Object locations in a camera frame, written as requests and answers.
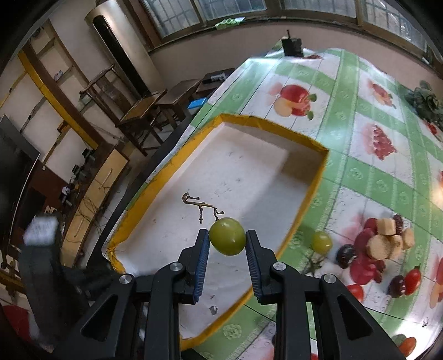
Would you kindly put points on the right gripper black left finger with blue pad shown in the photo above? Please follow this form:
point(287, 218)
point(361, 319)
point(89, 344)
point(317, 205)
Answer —
point(110, 328)

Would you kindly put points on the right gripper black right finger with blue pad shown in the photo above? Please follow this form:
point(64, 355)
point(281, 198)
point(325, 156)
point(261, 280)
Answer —
point(344, 329)

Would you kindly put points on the green grape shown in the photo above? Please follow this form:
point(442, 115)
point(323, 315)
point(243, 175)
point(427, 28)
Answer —
point(321, 243)
point(227, 236)

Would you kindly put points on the wrinkled red jujube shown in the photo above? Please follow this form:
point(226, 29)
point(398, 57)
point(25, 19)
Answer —
point(398, 220)

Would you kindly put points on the red cherry tomato left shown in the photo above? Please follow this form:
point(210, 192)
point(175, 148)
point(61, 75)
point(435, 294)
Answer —
point(357, 291)

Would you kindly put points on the red cherry tomato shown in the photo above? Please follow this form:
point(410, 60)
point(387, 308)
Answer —
point(357, 291)
point(412, 280)

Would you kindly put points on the orange cherry tomato bottom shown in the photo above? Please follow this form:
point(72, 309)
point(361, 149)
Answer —
point(408, 346)

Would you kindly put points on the dark cherry lower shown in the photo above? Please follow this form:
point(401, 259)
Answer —
point(397, 287)

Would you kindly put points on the wooden cabinet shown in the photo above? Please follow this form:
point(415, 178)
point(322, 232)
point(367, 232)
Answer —
point(95, 181)

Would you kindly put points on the banana slice right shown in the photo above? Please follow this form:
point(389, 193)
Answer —
point(408, 238)

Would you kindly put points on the green fruit-print tablecloth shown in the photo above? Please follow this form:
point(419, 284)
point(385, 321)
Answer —
point(382, 160)

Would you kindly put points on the black television screen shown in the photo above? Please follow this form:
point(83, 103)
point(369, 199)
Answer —
point(18, 158)

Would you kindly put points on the brown grape stem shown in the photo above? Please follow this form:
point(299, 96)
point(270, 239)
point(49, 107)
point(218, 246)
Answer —
point(196, 201)

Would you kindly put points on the white foam tray yellow rim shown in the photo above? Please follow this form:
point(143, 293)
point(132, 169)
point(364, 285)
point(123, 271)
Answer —
point(259, 173)

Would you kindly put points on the dark wooden chair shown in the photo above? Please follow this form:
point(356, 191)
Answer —
point(140, 120)

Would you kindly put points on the dark wooden side table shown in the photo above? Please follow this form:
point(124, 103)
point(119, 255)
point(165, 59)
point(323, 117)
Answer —
point(173, 105)

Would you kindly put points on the blue box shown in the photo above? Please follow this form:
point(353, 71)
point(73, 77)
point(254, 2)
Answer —
point(195, 106)

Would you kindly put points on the dark green leafy vegetable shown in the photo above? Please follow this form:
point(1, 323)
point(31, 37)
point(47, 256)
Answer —
point(425, 103)

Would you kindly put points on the tall air conditioner unit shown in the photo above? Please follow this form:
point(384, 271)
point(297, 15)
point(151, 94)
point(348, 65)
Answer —
point(124, 48)

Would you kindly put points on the black box on table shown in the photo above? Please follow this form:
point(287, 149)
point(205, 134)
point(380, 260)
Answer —
point(292, 46)

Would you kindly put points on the green cloth on windowsill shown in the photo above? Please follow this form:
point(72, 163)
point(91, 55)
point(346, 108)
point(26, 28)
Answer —
point(229, 22)

